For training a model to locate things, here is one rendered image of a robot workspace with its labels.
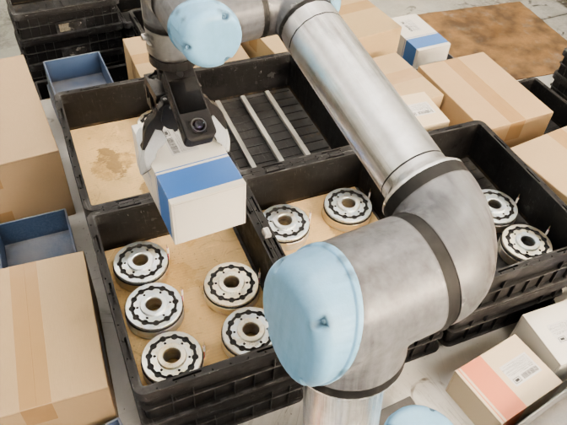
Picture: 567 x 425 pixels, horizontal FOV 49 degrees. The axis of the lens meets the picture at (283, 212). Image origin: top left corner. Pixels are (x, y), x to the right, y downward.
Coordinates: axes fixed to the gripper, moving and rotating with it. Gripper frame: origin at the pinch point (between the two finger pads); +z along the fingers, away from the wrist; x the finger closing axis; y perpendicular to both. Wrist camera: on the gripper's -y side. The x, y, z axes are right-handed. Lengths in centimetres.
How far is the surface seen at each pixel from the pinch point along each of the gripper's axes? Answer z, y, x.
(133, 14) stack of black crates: 50, 142, -27
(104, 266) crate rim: 17.7, -0.1, 16.3
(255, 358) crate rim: 18.2, -27.1, -0.2
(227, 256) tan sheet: 27.7, 1.3, -7.1
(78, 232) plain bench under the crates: 40, 32, 17
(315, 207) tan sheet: 27.7, 6.4, -29.9
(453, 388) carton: 38, -38, -37
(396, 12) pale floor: 109, 199, -196
